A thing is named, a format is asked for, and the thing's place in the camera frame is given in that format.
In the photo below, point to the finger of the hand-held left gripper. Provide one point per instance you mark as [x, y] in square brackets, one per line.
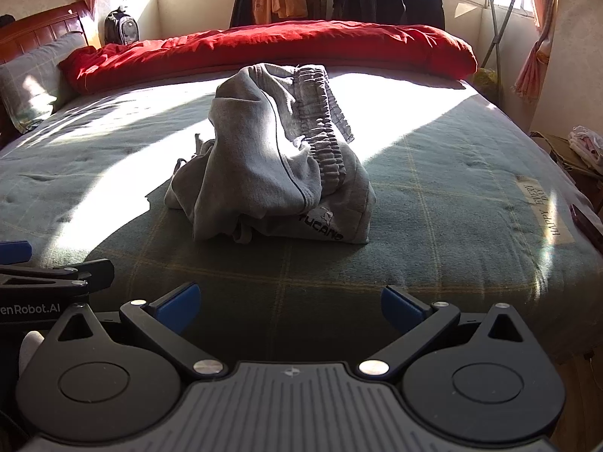
[16, 251]
[70, 275]

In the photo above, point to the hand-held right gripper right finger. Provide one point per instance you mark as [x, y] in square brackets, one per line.
[400, 310]

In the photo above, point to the grey plaid pillow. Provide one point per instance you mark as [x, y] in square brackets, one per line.
[33, 80]

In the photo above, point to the grey sweatpants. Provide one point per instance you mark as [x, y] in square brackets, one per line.
[264, 160]

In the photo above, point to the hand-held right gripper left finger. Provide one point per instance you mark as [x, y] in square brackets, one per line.
[181, 308]

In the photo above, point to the dark hanging garment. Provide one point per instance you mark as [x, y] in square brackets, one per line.
[242, 7]

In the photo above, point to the dark red case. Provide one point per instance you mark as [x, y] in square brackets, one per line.
[589, 226]

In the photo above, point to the metal clothes drying rack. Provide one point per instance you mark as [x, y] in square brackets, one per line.
[494, 37]

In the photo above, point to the red quilt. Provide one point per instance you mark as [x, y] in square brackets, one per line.
[282, 52]

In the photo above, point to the bed with green plaid sheet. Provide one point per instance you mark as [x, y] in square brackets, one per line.
[447, 183]

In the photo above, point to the cardboard box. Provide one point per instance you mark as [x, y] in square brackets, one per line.
[560, 150]

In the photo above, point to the white folded clothes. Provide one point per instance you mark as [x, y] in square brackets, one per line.
[589, 146]

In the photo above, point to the brown hanging garment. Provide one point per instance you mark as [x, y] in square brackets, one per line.
[315, 2]

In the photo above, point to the wooden headboard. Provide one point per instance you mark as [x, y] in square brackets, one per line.
[42, 28]

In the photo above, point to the black backpack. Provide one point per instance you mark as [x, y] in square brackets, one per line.
[121, 28]

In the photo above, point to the person's left hand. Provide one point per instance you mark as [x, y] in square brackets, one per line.
[30, 346]

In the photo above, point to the yellow-green bag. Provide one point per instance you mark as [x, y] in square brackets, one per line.
[486, 82]

